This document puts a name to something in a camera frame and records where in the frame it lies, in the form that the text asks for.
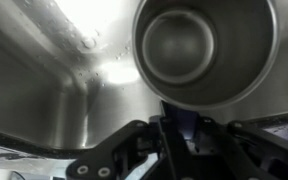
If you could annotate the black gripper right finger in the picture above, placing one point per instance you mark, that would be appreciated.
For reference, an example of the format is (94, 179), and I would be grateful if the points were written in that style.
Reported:
(249, 152)

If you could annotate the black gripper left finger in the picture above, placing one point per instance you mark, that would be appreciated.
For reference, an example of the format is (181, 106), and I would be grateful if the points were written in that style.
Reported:
(121, 153)

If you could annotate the stainless steel sink basin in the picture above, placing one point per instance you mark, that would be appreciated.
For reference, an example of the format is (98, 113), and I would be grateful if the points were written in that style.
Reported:
(68, 78)

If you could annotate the blue steel-lined mug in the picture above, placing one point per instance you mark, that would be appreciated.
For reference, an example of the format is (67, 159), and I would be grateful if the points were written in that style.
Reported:
(204, 54)

